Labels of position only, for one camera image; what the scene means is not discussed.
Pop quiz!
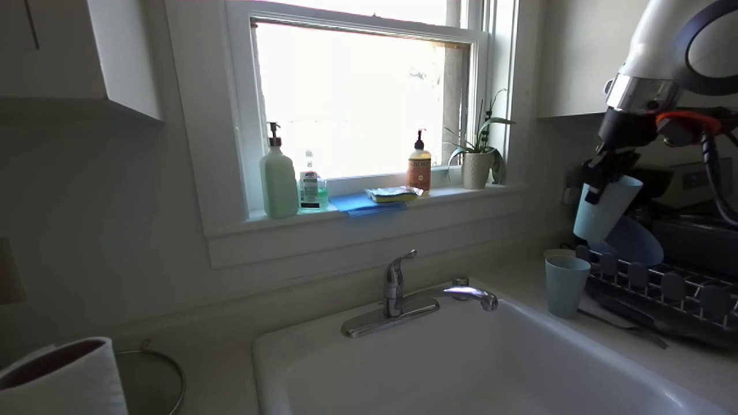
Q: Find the black kitchen appliance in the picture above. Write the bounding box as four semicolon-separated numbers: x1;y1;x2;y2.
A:
644;160;738;276

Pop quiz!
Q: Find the white upper cabinet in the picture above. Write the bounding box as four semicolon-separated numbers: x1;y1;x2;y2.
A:
536;0;655;120
0;0;164;121

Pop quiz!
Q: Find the light green plastic cup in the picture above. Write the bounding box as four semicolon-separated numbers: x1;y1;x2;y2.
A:
571;172;646;247
542;247;592;321

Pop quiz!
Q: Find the orange soap pump bottle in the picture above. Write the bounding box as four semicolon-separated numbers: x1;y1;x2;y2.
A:
405;126;434;194

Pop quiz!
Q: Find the white paper towel roll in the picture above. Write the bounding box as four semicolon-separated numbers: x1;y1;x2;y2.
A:
0;334;131;415

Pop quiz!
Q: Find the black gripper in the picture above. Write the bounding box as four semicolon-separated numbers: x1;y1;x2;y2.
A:
576;104;660;206

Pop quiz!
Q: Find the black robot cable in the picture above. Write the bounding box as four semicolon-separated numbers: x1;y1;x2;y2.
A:
693;123;738;229

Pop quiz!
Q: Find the round metal strainer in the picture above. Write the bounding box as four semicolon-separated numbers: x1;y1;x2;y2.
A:
113;341;188;415

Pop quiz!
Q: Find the blue plastic bowl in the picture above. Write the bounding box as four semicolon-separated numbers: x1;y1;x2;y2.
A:
594;217;666;269

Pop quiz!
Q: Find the yellow sponge dish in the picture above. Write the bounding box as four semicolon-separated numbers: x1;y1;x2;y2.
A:
366;183;423;206

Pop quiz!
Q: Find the pale green pump bottle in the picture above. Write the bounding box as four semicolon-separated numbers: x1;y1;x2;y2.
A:
261;120;299;221

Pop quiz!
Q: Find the blue cloth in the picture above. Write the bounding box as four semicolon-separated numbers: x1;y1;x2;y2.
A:
324;191;410;219

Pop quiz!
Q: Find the white kitchen sink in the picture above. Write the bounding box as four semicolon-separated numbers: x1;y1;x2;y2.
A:
250;294;738;415

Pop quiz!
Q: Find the small clear bottle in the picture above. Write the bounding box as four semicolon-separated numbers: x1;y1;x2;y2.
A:
298;150;332;211

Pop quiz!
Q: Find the white window frame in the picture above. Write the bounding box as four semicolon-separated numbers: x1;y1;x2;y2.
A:
200;0;533;269

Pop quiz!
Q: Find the chrome sink faucet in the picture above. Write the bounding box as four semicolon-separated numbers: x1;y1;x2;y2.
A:
339;247;502;341

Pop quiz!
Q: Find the potted plant white pot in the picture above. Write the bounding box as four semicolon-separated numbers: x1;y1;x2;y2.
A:
444;90;517;191

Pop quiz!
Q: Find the dark dish drying rack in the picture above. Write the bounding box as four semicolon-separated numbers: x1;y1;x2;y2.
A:
573;241;738;355

